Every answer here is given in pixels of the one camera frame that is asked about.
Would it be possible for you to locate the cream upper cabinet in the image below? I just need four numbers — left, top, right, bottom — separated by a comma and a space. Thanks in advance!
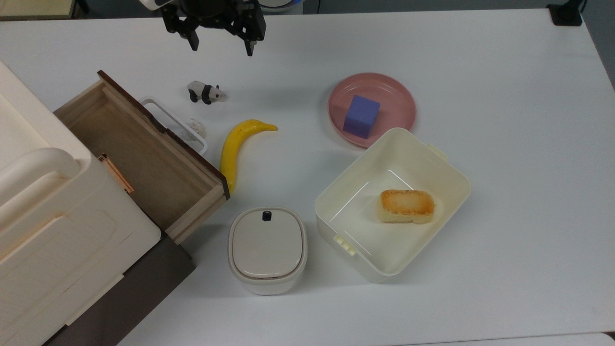
0, 62, 162, 346

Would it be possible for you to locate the pink plate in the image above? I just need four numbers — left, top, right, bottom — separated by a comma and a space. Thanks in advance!
328, 73, 417, 148

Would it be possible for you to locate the purple cube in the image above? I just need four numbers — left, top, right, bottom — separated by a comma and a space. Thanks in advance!
343, 95, 381, 139

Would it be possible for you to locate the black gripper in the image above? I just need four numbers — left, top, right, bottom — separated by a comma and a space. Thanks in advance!
162, 0, 266, 57

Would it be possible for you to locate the toasted bread toy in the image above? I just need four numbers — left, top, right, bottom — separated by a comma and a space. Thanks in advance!
378, 189, 435, 225

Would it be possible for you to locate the black clamp stand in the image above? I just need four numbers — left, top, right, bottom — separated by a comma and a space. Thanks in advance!
547, 0, 588, 26

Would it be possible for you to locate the small panda toy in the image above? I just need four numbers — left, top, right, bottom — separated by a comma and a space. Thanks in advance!
187, 81, 228, 105

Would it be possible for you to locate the cream lidded trash can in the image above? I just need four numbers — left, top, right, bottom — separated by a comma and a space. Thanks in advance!
228, 207, 308, 296

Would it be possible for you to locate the yellow toy banana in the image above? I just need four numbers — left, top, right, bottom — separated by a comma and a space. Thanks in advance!
220, 119, 278, 195

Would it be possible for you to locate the wooden drawer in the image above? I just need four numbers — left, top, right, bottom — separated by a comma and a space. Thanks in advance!
54, 70, 230, 245

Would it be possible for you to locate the cream open plastic bin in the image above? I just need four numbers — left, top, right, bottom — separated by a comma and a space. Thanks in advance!
315, 127, 471, 283

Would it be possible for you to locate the white drawer handle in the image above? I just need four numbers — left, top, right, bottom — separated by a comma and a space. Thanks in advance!
139, 96, 208, 155

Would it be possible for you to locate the dark brown drawer cabinet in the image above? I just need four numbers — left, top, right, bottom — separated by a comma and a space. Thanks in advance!
43, 233, 197, 346

